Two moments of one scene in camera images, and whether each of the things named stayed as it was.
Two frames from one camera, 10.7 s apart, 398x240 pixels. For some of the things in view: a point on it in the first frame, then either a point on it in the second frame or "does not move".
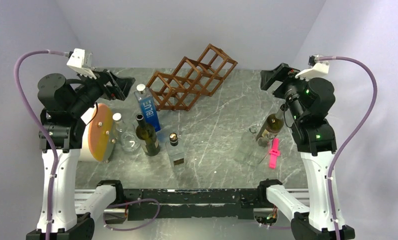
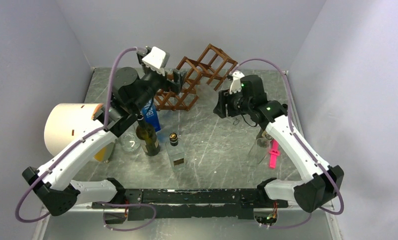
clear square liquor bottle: (175, 149) does not move
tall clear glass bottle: (246, 152) -> (207, 98)
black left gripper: (123, 85) -> (178, 76)
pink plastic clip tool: (275, 152) does not move
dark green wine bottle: (147, 133) does not move
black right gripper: (280, 73) -> (225, 98)
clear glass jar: (129, 142) does not move
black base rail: (143, 204) does not move
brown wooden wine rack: (178, 90) does not move
